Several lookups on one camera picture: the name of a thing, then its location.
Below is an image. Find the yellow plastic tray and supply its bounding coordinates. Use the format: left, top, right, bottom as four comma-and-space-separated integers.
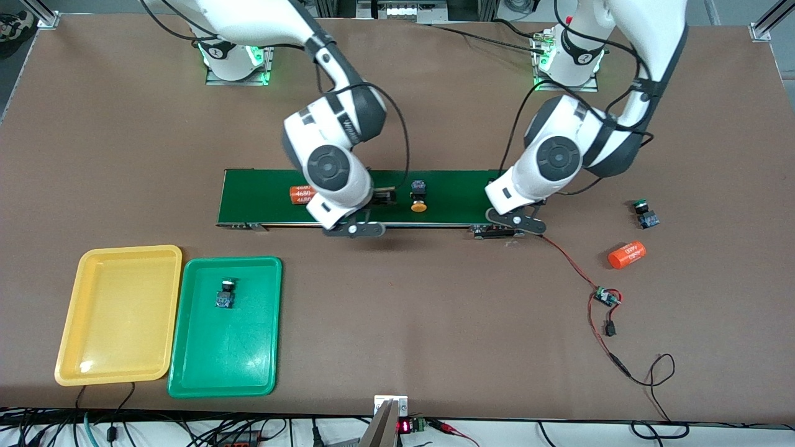
54, 245, 183, 387

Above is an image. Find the red black wire pair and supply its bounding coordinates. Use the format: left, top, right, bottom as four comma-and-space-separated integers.
540, 233, 632, 381

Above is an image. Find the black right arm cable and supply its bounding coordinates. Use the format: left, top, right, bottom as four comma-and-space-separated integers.
311, 37, 410, 187

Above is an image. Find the black white shoe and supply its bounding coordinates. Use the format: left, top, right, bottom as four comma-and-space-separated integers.
0, 9, 39, 60

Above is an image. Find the aluminium profile post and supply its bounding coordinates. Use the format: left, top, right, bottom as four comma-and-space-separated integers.
748, 0, 795, 43
22, 0, 61, 30

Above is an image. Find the thin black power cable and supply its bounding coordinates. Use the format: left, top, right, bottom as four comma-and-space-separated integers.
627, 353, 690, 438

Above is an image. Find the green conveyor belt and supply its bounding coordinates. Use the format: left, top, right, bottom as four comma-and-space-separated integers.
216, 168, 527, 240

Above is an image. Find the green plastic tray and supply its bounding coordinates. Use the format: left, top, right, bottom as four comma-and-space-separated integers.
166, 256, 283, 399

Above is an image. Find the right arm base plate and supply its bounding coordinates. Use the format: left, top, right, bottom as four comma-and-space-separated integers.
205, 43, 275, 86

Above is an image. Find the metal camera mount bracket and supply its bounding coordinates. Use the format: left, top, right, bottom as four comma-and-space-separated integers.
359, 395, 409, 447

